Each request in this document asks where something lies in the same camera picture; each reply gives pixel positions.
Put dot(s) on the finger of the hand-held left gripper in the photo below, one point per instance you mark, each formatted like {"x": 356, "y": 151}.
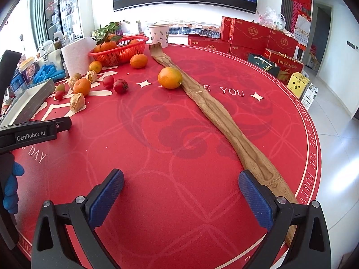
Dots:
{"x": 64, "y": 124}

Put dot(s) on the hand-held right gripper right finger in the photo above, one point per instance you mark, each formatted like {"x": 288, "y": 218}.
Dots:
{"x": 255, "y": 201}

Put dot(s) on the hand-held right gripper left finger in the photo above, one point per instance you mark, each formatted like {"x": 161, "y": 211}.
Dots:
{"x": 108, "y": 199}

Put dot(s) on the physalis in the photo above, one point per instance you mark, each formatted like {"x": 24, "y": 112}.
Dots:
{"x": 77, "y": 101}
{"x": 91, "y": 75}
{"x": 72, "y": 82}

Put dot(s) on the red cherry tomato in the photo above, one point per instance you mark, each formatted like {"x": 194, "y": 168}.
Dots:
{"x": 108, "y": 81}
{"x": 120, "y": 86}
{"x": 59, "y": 95}

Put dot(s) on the grey box tray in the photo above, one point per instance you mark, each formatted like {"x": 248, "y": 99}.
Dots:
{"x": 36, "y": 101}

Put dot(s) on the small green-brown kiwi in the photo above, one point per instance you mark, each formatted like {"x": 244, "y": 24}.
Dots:
{"x": 59, "y": 87}
{"x": 77, "y": 76}

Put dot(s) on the tangerine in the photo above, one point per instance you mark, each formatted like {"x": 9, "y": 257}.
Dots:
{"x": 95, "y": 66}
{"x": 138, "y": 60}
{"x": 82, "y": 86}

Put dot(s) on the yellowish orange with stem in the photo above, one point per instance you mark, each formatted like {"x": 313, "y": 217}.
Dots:
{"x": 170, "y": 77}

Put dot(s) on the person's left hand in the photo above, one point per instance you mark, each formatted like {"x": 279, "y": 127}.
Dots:
{"x": 11, "y": 193}

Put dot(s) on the blue rubber gloves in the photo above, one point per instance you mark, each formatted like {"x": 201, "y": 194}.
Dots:
{"x": 47, "y": 72}

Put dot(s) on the wooden back scratcher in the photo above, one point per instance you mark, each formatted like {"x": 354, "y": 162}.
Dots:
{"x": 241, "y": 143}

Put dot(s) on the purple yogurt cup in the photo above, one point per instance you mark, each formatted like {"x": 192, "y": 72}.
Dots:
{"x": 29, "y": 71}

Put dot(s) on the white paper towel roll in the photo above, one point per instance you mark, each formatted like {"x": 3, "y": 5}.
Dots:
{"x": 78, "y": 53}

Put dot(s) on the red plastic basket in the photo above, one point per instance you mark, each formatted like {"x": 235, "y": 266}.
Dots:
{"x": 112, "y": 57}

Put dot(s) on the pile of leafy tangerines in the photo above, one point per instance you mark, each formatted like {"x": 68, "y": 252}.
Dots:
{"x": 108, "y": 46}

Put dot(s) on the glass door cabinet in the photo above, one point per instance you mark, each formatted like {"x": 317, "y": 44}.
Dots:
{"x": 61, "y": 5}

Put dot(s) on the small white carton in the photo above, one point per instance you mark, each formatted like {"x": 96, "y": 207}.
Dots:
{"x": 310, "y": 95}

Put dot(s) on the yellow carton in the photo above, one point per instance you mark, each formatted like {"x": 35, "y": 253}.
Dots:
{"x": 297, "y": 85}

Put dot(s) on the white printed paper cup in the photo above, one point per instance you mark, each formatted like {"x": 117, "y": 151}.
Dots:
{"x": 158, "y": 35}

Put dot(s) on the dark green gift bag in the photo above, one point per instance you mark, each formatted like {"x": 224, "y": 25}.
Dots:
{"x": 263, "y": 64}

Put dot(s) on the red gift carton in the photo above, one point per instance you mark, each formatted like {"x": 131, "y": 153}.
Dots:
{"x": 209, "y": 44}
{"x": 283, "y": 43}
{"x": 225, "y": 28}
{"x": 249, "y": 35}
{"x": 244, "y": 52}

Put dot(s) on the checkered cloth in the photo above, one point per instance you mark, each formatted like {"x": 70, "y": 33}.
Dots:
{"x": 196, "y": 30}

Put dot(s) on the clear plastic bag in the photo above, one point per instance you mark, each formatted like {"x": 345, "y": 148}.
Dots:
{"x": 273, "y": 18}

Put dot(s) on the wall calendar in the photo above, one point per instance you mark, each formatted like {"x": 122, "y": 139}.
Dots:
{"x": 302, "y": 29}

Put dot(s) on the black wall switch plate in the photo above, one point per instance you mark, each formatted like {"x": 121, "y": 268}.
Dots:
{"x": 351, "y": 45}

